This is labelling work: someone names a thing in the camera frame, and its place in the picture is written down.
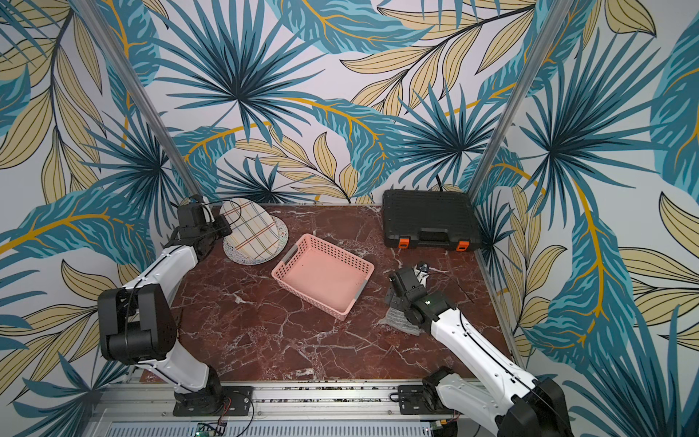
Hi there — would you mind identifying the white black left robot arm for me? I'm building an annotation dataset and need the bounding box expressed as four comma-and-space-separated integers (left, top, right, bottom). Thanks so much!
98, 195, 230, 413

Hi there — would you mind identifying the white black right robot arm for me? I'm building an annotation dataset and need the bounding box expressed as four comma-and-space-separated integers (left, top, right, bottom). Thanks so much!
387, 263, 573, 436

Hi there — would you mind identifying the grey microfibre cloth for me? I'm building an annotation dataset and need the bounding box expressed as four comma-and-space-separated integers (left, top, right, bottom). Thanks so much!
379, 308, 422, 336

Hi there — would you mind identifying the colourful squiggle pattern plate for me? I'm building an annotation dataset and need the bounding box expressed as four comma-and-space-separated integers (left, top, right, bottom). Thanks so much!
222, 216, 289, 265

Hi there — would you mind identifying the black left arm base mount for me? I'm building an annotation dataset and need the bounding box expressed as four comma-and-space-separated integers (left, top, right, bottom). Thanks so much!
173, 386, 254, 417

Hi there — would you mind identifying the white plaid striped plate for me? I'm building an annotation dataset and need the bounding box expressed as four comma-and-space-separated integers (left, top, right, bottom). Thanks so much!
220, 198, 280, 260

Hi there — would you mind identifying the aluminium corner post left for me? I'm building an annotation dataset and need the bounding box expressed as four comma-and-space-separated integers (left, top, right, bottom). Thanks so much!
70, 1, 202, 198

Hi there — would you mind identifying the pink perforated plastic basket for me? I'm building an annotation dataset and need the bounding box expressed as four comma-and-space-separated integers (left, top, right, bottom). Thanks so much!
272, 234, 374, 320

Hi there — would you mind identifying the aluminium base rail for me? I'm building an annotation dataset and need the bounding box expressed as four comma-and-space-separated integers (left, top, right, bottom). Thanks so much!
84, 380, 489, 436

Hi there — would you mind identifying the black plastic tool case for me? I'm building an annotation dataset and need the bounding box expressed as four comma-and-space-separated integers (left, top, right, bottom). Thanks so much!
382, 189, 482, 252

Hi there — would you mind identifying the aluminium corner post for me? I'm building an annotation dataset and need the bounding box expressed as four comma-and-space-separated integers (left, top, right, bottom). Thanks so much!
468, 0, 573, 204
70, 1, 202, 198

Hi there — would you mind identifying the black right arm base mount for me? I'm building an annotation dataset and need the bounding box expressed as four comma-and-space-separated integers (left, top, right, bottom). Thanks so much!
389, 384, 460, 416

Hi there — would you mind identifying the aluminium corner post right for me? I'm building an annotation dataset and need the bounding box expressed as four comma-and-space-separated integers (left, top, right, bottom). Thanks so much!
468, 0, 573, 204

